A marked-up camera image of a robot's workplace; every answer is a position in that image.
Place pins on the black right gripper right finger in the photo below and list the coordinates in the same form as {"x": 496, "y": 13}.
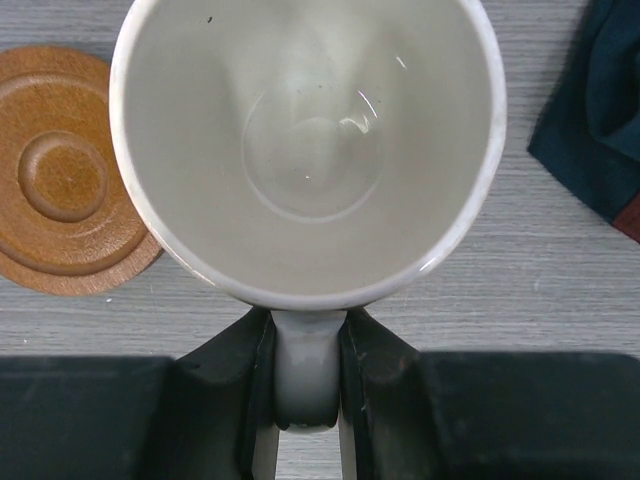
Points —
{"x": 408, "y": 414}

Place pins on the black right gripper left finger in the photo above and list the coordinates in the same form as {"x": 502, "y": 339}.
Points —
{"x": 206, "y": 415}

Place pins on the brown wooden coaster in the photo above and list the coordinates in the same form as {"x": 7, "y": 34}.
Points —
{"x": 68, "y": 227}

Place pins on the white speckled ceramic mug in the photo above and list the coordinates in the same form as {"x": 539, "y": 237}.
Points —
{"x": 308, "y": 157}

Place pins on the dark blue folded cloth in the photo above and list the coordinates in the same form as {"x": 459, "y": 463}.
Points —
{"x": 588, "y": 135}

